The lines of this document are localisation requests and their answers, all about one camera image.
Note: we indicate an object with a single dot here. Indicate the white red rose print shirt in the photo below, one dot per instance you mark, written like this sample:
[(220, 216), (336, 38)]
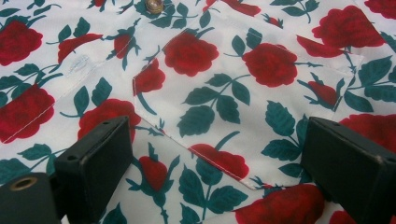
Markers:
[(218, 77)]

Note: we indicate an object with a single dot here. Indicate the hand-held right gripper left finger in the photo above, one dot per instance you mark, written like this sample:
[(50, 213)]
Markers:
[(93, 168)]

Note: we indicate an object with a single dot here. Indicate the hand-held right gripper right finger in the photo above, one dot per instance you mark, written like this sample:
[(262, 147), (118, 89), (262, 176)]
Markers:
[(351, 168)]

